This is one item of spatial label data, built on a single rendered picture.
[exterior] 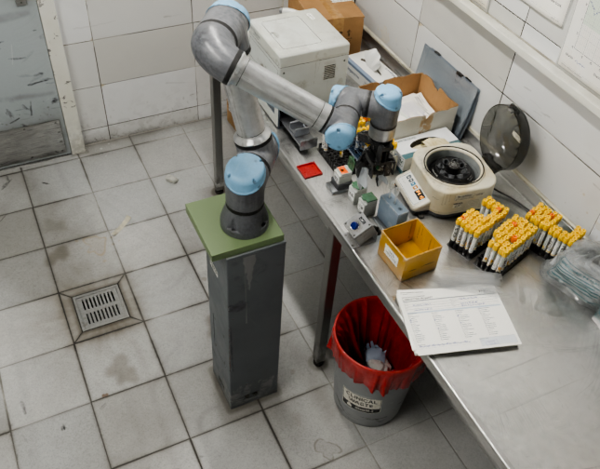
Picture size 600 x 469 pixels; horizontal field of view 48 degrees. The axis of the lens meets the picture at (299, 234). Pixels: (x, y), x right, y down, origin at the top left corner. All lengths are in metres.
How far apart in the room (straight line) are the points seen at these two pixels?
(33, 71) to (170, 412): 1.79
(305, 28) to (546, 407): 1.50
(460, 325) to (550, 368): 0.26
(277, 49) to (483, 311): 1.11
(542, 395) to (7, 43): 2.73
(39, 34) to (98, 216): 0.89
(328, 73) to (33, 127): 1.80
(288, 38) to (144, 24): 1.34
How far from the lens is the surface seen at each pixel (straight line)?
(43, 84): 3.64
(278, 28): 2.53
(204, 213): 2.14
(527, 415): 1.87
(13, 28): 3.48
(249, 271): 2.13
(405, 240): 2.13
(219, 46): 1.74
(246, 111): 1.96
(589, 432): 1.91
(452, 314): 1.97
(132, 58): 3.74
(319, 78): 2.49
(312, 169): 2.35
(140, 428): 2.75
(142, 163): 3.78
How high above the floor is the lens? 2.38
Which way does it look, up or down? 45 degrees down
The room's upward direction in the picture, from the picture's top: 5 degrees clockwise
